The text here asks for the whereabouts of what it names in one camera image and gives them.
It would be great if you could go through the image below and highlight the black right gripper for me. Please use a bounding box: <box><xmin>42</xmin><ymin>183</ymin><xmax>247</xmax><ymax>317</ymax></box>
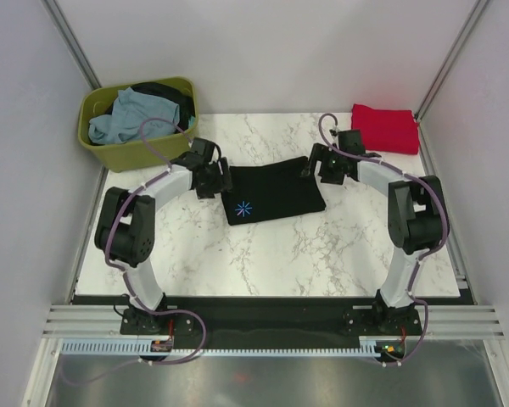
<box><xmin>301</xmin><ymin>143</ymin><xmax>346</xmax><ymax>186</ymax></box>

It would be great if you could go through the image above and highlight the black t shirt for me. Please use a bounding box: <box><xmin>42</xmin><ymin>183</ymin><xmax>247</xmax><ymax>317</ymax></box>
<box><xmin>221</xmin><ymin>156</ymin><xmax>326</xmax><ymax>226</ymax></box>

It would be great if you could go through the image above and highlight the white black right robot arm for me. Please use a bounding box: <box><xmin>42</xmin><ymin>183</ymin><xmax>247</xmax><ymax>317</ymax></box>
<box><xmin>301</xmin><ymin>131</ymin><xmax>450</xmax><ymax>334</ymax></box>

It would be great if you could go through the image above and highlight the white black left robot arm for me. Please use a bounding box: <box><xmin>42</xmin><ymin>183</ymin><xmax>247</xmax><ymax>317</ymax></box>
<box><xmin>94</xmin><ymin>137</ymin><xmax>232</xmax><ymax>333</ymax></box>

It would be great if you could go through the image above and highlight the folded red t shirt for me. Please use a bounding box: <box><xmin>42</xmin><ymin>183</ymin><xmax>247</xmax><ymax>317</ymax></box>
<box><xmin>351</xmin><ymin>103</ymin><xmax>420</xmax><ymax>155</ymax></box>

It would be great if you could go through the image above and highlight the black garment in bin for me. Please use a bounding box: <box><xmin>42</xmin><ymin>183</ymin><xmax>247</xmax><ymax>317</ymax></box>
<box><xmin>131</xmin><ymin>81</ymin><xmax>195</xmax><ymax>131</ymax></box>

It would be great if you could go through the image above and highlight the light blue t shirt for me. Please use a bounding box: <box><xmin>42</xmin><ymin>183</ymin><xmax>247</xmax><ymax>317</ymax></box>
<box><xmin>88</xmin><ymin>87</ymin><xmax>181</xmax><ymax>145</ymax></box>

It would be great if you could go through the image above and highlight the olive green plastic bin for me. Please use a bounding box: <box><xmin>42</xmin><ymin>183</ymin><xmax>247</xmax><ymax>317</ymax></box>
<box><xmin>77</xmin><ymin>76</ymin><xmax>199</xmax><ymax>172</ymax></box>

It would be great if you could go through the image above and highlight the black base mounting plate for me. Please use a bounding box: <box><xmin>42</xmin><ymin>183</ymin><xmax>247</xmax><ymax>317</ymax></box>
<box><xmin>120</xmin><ymin>297</ymin><xmax>422</xmax><ymax>349</ymax></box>

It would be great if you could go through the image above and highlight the left aluminium corner post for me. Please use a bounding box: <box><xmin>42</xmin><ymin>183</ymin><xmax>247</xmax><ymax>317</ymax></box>
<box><xmin>42</xmin><ymin>0</ymin><xmax>101</xmax><ymax>90</ymax></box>

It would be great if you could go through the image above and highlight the aluminium corner post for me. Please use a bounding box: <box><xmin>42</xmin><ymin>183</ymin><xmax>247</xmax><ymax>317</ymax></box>
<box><xmin>42</xmin><ymin>0</ymin><xmax>101</xmax><ymax>90</ymax></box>
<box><xmin>414</xmin><ymin>0</ymin><xmax>492</xmax><ymax>123</ymax></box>

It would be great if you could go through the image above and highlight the slotted cable duct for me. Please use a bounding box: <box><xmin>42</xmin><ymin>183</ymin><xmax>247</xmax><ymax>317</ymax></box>
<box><xmin>60</xmin><ymin>338</ymin><xmax>406</xmax><ymax>358</ymax></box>

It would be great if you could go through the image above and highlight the right aluminium corner post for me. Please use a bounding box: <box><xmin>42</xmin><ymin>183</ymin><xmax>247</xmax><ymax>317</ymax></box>
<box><xmin>414</xmin><ymin>0</ymin><xmax>492</xmax><ymax>123</ymax></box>

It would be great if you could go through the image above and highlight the aluminium front rail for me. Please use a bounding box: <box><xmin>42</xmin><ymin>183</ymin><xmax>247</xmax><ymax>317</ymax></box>
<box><xmin>42</xmin><ymin>303</ymin><xmax>124</xmax><ymax>340</ymax></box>

